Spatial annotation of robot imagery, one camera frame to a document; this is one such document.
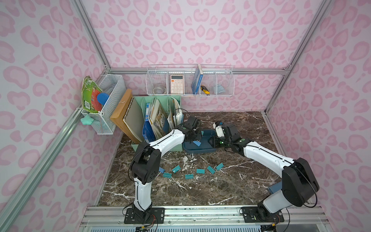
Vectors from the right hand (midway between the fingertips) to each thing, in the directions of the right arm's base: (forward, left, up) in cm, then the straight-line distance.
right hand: (209, 139), depth 87 cm
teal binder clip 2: (-13, +20, -13) cm, 27 cm away
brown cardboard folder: (0, +47, +20) cm, 52 cm away
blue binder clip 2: (-14, +29, -12) cm, 35 cm away
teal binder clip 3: (-17, +12, -14) cm, 25 cm away
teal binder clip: (-17, +25, -13) cm, 33 cm away
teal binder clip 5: (-14, -1, -12) cm, 18 cm away
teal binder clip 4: (-14, +5, -14) cm, 20 cm away
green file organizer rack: (+16, +25, +12) cm, 32 cm away
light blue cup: (+35, -9, +11) cm, 37 cm away
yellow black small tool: (+28, +2, +15) cm, 32 cm away
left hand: (+7, +6, -3) cm, 10 cm away
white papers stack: (+8, +18, +10) cm, 23 cm away
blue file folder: (+5, +39, -1) cm, 39 cm away
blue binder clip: (+1, +7, -6) cm, 10 cm away
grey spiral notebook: (+8, +45, +9) cm, 46 cm away
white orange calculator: (+31, +20, +17) cm, 41 cm away
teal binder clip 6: (-11, -7, -14) cm, 19 cm away
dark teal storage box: (+4, +12, -15) cm, 20 cm away
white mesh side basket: (-2, +53, +19) cm, 57 cm away
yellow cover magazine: (+7, +30, +8) cm, 32 cm away
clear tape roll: (+29, +32, +14) cm, 46 cm away
